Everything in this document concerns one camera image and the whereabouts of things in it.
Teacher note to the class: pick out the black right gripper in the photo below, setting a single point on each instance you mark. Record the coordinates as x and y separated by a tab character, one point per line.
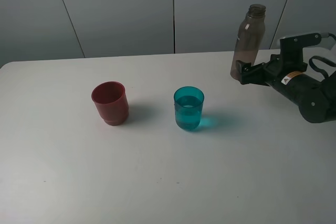
284	73

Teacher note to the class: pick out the brown translucent water bottle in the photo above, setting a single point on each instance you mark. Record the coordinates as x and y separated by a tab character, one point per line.
250	35

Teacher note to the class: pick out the teal translucent plastic cup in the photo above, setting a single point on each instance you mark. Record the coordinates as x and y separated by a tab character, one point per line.
188	105

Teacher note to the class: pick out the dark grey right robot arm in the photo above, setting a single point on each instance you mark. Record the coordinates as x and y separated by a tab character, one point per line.
309	87

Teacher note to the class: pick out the red plastic cup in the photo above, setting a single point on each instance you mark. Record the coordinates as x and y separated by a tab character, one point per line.
111	102

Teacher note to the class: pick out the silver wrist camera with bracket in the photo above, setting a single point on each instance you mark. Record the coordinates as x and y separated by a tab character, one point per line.
291	48

